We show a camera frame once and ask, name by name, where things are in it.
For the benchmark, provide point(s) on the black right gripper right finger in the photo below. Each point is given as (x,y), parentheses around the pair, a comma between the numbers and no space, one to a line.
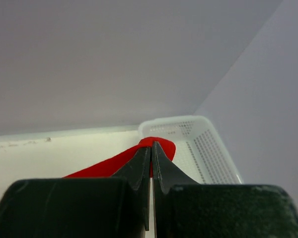
(184,208)

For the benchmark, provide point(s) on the white plastic mesh basket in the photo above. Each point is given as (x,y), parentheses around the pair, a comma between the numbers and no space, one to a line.
(200,152)

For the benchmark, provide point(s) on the bright red t shirt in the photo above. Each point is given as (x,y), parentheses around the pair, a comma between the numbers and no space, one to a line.
(116,186)

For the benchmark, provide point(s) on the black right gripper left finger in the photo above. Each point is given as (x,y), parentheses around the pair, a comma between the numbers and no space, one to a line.
(119,227)

